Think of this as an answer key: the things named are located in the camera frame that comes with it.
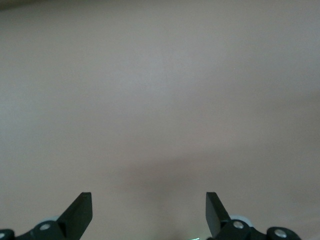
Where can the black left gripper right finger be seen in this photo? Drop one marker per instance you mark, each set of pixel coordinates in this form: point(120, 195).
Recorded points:
point(215, 215)

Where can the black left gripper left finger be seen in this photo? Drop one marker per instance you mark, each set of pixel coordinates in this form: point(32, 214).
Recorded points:
point(77, 215)

